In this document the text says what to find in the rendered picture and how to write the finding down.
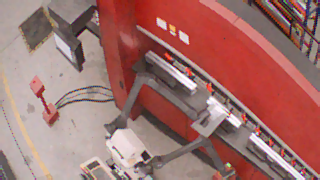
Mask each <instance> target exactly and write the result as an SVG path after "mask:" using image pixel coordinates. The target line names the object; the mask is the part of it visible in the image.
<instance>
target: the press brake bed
mask: <svg viewBox="0 0 320 180"><path fill-rule="evenodd" d="M138 101H139V102H140V103H141V105H142V106H144V110H143V111H142V112H141V115H143V116H144V117H145V119H147V120H148V121H149V122H150V123H152V124H154V125H155V127H157V128H158V129H159V130H161V131H163V132H164V134H166V135H168V136H169V137H170V138H171V139H173V140H174V141H175V142H177V143H178V144H179V145H182V147H183V146H185V145H187V144H188V143H190V142H193V141H194V140H196V139H197V138H198V137H199V136H200V133H199V132H197V131H196V130H195V129H193V128H192V127H191V125H192V124H193V123H194V122H195V121H194V120H193V119H190V117H188V116H187V114H184V112H183V111H182V110H181V109H180V108H179V107H178V106H176V105H175V104H174V103H172V102H171V101H170V100H169V99H167V98H166V96H164V95H162V94H161V93H160V92H159V91H157V90H156V89H154V88H153V87H152V86H151V85H148V84H143V86H142V88H141V90H140V92H139V94H138ZM207 138H209V139H210V140H211V143H212V144H213V146H214V148H215V150H216V152H217V154H218V155H219V157H220V158H221V159H220V160H222V163H223V164H224V165H226V163H227V162H229V163H230V164H231V166H232V167H233V168H234V169H235V170H236V171H237V172H238V174H236V173H235V175H237V176H236V178H235V179H234V180H273V179H272V178H271V177H269V176H268V175H267V174H265V172H263V171H262V170H260V169H259V168H258V167H256V166H255V165H254V164H253V163H251V161H250V162H249V161H248V160H247V159H246V158H244V156H242V155H240V154H239V152H237V151H235V150H234V149H233V148H232V147H230V146H229V144H228V145H227V143H225V142H224V141H223V140H221V139H220V138H218V136H216V135H215V134H214V133H211V135H210V136H208V137H207ZM190 152H191V153H192V154H194V155H195V156H198V158H200V160H201V159H202V160H203V161H204V162H206V163H207V164H208V165H210V166H211V167H213V168H214V169H216V170H217V171H218V168H217V167H216V166H215V164H214V163H215V162H213V160H212V158H211V157H210V155H209V153H207V150H205V148H204V147H203V145H202V146H199V147H198V148H196V149H194V150H192V151H190Z"/></svg>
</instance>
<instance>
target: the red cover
mask: <svg viewBox="0 0 320 180"><path fill-rule="evenodd" d="M179 1H182V2H183V3H185V4H187V5H189V6H190V7H192V8H194V9H195V10H197V11H199V12H200V13H202V14H203V15H204V16H206V17H208V18H210V19H211V20H213V21H214V22H215V23H217V24H218V25H220V26H221V27H222V28H224V29H225V30H227V31H228V32H229V33H230V34H231V35H233V36H235V38H237V40H239V41H241V42H242V43H243V44H244V45H245V46H246V47H247V48H249V50H251V52H253V53H254V54H255V55H256V56H257V57H259V58H260V60H262V61H263V62H264V63H265V65H268V67H269V68H270V69H271V70H272V71H273V72H274V73H275V74H276V75H277V76H278V77H279V78H280V79H281V80H283V82H284V83H285V84H286V85H287V86H288V87H289V88H290V89H291V90H292V91H293V93H295V95H297V96H298V98H299V99H300V100H301V101H302V102H303V103H304V104H305V105H306V106H307V107H308V108H309V109H310V110H311V112H312V113H313V114H314V115H315V116H316V117H317V118H318V119H319V120H320V93H319V92H318V91H317V89H315V88H314V86H313V85H311V83H310V82H309V81H308V80H307V79H306V78H305V77H304V76H303V74H301V72H299V71H298V70H297V69H296V68H295V66H294V65H292V63H290V61H289V60H288V59H287V58H286V57H284V55H283V54H281V52H280V51H278V50H277V48H275V47H274V46H273V45H272V44H270V42H269V41H268V40H266V39H265V38H264V37H263V36H262V35H261V34H259V32H257V31H256V30H255V29H254V28H252V27H251V26H250V25H249V24H248V23H246V22H245V21H244V20H243V19H241V18H239V17H238V16H237V15H235V14H234V13H233V12H232V11H230V10H228V9H227V8H226V7H224V6H223V5H221V4H219V3H218V2H217V1H215V0H179Z"/></svg>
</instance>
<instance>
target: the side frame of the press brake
mask: <svg viewBox="0 0 320 180"><path fill-rule="evenodd" d="M96 5H97V11H98V12H97V13H98V20H99V27H100V32H101V40H102V45H103V51H104V57H105V63H106V68H107V72H108V78H109V81H110V85H111V91H112V94H113V97H114V101H115V104H116V107H117V108H118V109H119V110H120V111H122V109H123V107H124V105H125V104H126V99H127V97H128V95H129V93H130V91H131V89H132V87H133V85H134V71H133V70H132V66H134V65H135V64H136V62H137V61H138V60H139V59H140V58H142V57H144V56H145V55H146V53H147V52H148V51H150V50H151V51H152V52H153V53H155V55H156V56H159V57H160V58H162V59H163V60H164V61H165V62H166V63H167V64H170V65H171V66H173V67H174V68H175V69H176V70H177V71H178V72H180V73H181V74H184V72H183V71H181V70H180V69H179V68H177V67H176V65H174V64H171V61H169V60H168V59H167V57H166V56H165V53H167V54H168V55H169V56H170V50H169V49H167V48H166V47H165V46H164V45H161V44H160V43H159V42H157V41H156V40H154V39H153V38H152V37H151V38H150V36H148V35H146V34H144V32H141V31H140V30H138V29H137V27H136V25H137V22H136V18H135V17H136V13H135V5H134V0H96ZM143 110H144V106H142V105H141V103H140V102H139V101H138V96H137V98H136V100H135V102H134V106H133V108H132V110H131V112H130V113H129V118H130V119H131V120H132V121H135V120H136V119H137V117H138V116H139V115H141V112H142V111H143Z"/></svg>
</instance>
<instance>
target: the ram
mask: <svg viewBox="0 0 320 180"><path fill-rule="evenodd" d="M134 5H135V13H136V17H135V18H136V22H137V25H138V26H139V27H141V28H142V29H145V31H148V32H150V34H153V35H154V36H155V37H157V38H159V39H160V40H161V41H164V43H166V44H167V45H169V46H171V47H172V48H173V49H174V50H176V51H177V52H180V53H181V54H182V55H183V56H184V57H186V58H187V59H188V60H190V61H192V62H193V63H194V64H196V65H197V67H199V68H200V69H202V70H203V71H205V72H206V73H207V74H208V75H209V76H211V77H212V79H214V80H216V81H217V82H218V83H219V84H220V85H221V86H222V87H224V88H225V89H226V90H227V91H228V92H229V93H231V94H232V95H233V96H234V97H236V99H237V100H238V101H240V102H241V103H242V104H243V105H244V106H245V107H247V109H249V111H250V112H252V113H253V114H254V115H255V116H256V117H257V118H258V119H259V120H260V121H261V122H262V123H264V125H266V126H267V128H269V129H270V130H271V131H272V132H273V133H274V135H277V137H278V138H279V139H280V140H281V141H283V143H284V144H286V145H287V147H288V148H290V149H291V150H292V151H293V152H294V153H295V154H296V155H297V156H298V157H299V158H301V159H302V160H303V162H305V164H307V165H308V166H309V167H310V168H311V169H312V170H314V171H315V173H316V174H318V175H319V176H320V120H319V119H318V118H317V117H316V116H315V115H314V114H313V113H312V112H311V110H310V109H309V108H308V107H307V106H306V105H305V104H304V103H303V102H302V101H301V100H300V99H299V98H298V96H297V95H295V93H293V91H292V90H291V89H290V88H289V87H288V86H287V85H286V84H285V83H284V82H283V80H281V79H280V78H279V77H278V76H277V75H276V74H275V73H274V72H273V71H272V70H271V69H270V68H269V67H268V65H265V63H264V62H263V61H262V60H260V58H259V57H257V56H256V55H255V54H254V53H253V52H251V50H249V48H247V47H246V46H245V45H244V44H243V43H242V42H241V41H239V40H237V38H235V36H233V35H231V34H230V33H229V32H228V31H227V30H225V29H224V28H222V27H221V26H220V25H218V24H217V23H215V22H214V21H213V20H211V19H210V18H208V17H206V16H204V15H203V14H202V13H200V12H199V11H197V10H195V9H194V8H192V7H190V6H189V5H187V4H185V3H183V2H182V1H179V0H134ZM157 17H158V18H161V19H162V20H163V21H165V22H166V30H165V29H164V28H162V27H161V26H159V25H157ZM169 24H170V25H171V26H174V27H175V32H174V31H173V32H174V33H176V35H173V34H171V33H170V31H172V30H171V29H170V27H169ZM137 29H138V30H140V28H138V27H137ZM179 30H180V31H181V32H182V33H185V34H186V35H187V36H188V39H189V45H188V44H186V43H185V42H184V41H183V40H182V39H180V36H179ZM140 31H141V32H144V31H143V30H140ZM144 34H146V35H148V36H150V34H147V33H146V32H144ZM151 37H152V36H150V38H151ZM155 37H152V38H153V39H154V40H156V38H155ZM156 41H157V42H159V43H160V44H161V45H164V44H163V43H162V42H160V41H158V40H156ZM164 46H165V47H166V48H167V49H169V50H170V51H173V50H172V49H170V48H169V47H168V46H166V45H164ZM173 53H174V54H176V55H177V56H179V57H180V58H182V56H180V55H179V54H178V53H176V52H175V51H173ZM183 60H184V61H186V62H187V63H188V64H190V65H191V66H192V67H193V68H196V67H195V66H193V65H192V64H191V63H190V62H189V61H187V60H186V59H183ZM196 69H197V68H196ZM197 70H198V71H199V72H200V73H201V74H203V75H204V76H205V77H206V78H207V79H209V78H208V76H206V75H205V74H204V73H203V72H202V71H201V70H199V69H197ZM212 79H209V80H210V81H212V82H213V83H214V84H215V85H216V86H217V87H219V86H218V85H217V84H216V83H215V82H214V81H213V80H212ZM222 87H219V88H220V89H221V90H222V91H223V92H224V93H226V92H225V90H223V89H222ZM226 94H227V95H228V96H229V98H231V99H232V100H233V101H234V102H236V103H237V104H238V105H239V106H240V107H241V108H243V110H245V111H246V112H247V113H248V114H249V115H250V116H251V117H253V116H252V115H251V114H250V113H249V112H248V111H247V110H246V109H245V108H244V107H242V105H240V104H239V103H238V102H237V101H235V99H233V97H231V96H230V95H229V94H228V93H226ZM253 119H255V117H253ZM255 121H257V119H255ZM257 123H259V125H260V124H261V123H260V122H259V121H257ZM261 126H262V127H263V128H264V129H266V128H265V127H264V126H263V125H262V124H261ZM266 131H268V133H270V132H269V130H267V129H266ZM270 135H271V136H273V137H274V138H275V136H274V135H273V134H272V133H270ZM275 139H276V140H277V141H279V140H278V139H277V138H275ZM279 143H280V144H282V143H281V142H280V141H279ZM282 146H284V145H283V144H282ZM284 147H285V148H286V150H288V151H289V152H290V153H291V154H293V153H292V152H291V151H290V150H289V149H288V148H287V147H286V146H284ZM293 155H294V154H293ZM294 157H296V156H295V155H294ZM296 158H297V157H296ZM297 160H299V159H298V158H297ZM299 161H300V162H301V163H302V164H303V162H302V161H301V160H299ZM305 164H303V165H304V166H305ZM305 167H306V168H308V167H307V166H305ZM308 169H309V168H308ZM312 170H310V169H309V171H310V172H312ZM312 173H313V172H312ZM315 173H313V174H314V175H315V176H316V177H317V178H318V179H319V180H320V178H319V177H318V176H317V175H316V174H315Z"/></svg>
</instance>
